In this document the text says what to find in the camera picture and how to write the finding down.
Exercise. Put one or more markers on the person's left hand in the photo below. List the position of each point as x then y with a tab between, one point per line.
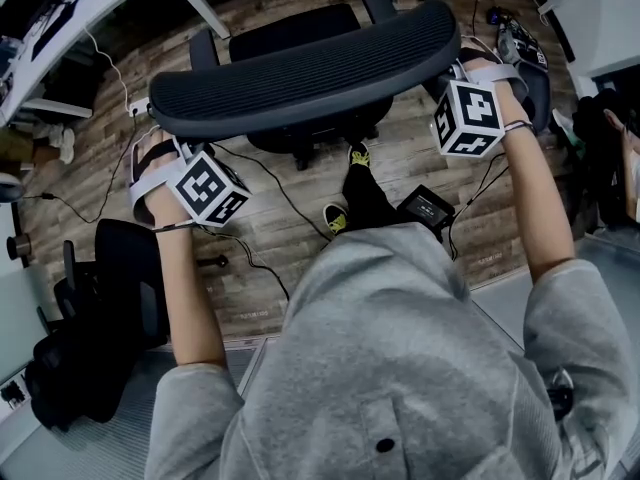
155	158

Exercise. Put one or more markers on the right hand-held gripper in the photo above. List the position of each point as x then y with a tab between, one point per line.
475	113

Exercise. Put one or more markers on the black shoe yellow laces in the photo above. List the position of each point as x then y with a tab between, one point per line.
360	157
336	219

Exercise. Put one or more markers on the person's black trousers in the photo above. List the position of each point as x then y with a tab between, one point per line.
370	198

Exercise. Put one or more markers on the person's left forearm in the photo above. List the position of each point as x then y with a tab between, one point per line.
190	293

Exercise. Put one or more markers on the black backpack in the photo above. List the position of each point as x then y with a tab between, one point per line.
597	168

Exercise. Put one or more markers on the round brown knob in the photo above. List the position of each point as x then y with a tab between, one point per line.
20	246

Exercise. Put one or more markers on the white power strip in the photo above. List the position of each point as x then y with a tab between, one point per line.
140	107

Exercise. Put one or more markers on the person's grey sweatshirt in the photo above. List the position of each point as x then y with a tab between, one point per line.
400	343

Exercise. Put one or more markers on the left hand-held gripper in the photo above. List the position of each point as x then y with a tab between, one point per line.
210	193

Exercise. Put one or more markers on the white wall outlet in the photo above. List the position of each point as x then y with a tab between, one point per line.
12	393

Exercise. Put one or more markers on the black box with screen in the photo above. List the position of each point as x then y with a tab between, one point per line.
425	208

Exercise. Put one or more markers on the black keyboard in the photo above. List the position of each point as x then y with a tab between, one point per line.
52	30

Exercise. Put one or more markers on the thin wristband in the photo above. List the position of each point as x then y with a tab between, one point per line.
520	125

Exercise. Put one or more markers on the grey oval device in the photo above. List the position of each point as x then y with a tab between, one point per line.
537	98

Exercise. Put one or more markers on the dark computer mouse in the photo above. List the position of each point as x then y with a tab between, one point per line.
494	15

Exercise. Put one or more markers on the spare hand-held gripper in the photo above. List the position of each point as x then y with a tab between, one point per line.
522	43

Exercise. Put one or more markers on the person's right hand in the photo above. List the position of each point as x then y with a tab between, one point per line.
480	57

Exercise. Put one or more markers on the person's right forearm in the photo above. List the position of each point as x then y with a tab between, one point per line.
540	193

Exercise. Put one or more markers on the black mesh office chair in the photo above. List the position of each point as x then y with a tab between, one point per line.
300	68

